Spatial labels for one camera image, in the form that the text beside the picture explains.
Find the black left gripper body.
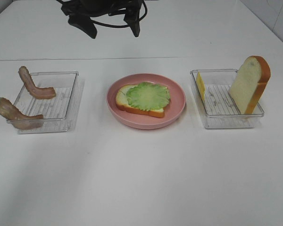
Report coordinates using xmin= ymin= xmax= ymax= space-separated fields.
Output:
xmin=60 ymin=0 xmax=143 ymax=17

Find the clear plastic container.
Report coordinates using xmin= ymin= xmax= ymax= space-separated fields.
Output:
xmin=6 ymin=71 xmax=84 ymax=134
xmin=190 ymin=69 xmax=264 ymax=129

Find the bacon strip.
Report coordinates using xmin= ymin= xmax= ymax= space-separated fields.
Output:
xmin=18 ymin=66 xmax=56 ymax=99
xmin=0 ymin=97 xmax=43 ymax=130

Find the yellow cheese slice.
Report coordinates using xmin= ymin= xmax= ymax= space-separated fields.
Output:
xmin=196 ymin=72 xmax=206 ymax=103

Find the pink round plate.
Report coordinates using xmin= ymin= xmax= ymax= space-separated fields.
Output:
xmin=106 ymin=73 xmax=186 ymax=129

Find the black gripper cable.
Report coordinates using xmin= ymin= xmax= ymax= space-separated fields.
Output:
xmin=56 ymin=0 xmax=148 ymax=29

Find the clear left plastic container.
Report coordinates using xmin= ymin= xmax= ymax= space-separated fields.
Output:
xmin=6 ymin=71 xmax=84 ymax=134

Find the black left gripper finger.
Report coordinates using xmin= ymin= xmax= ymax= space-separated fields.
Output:
xmin=124 ymin=10 xmax=140 ymax=37
xmin=68 ymin=15 xmax=96 ymax=39

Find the upright bread slice right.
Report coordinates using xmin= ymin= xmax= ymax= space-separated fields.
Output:
xmin=229 ymin=56 xmax=271 ymax=114

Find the bread slice with orange crust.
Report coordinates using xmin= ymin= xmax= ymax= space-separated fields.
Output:
xmin=115 ymin=84 xmax=165 ymax=118

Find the clear right plastic container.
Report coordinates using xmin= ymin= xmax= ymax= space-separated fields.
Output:
xmin=190 ymin=69 xmax=264 ymax=129

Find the green lettuce leaf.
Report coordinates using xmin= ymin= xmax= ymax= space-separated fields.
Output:
xmin=126 ymin=82 xmax=170 ymax=111

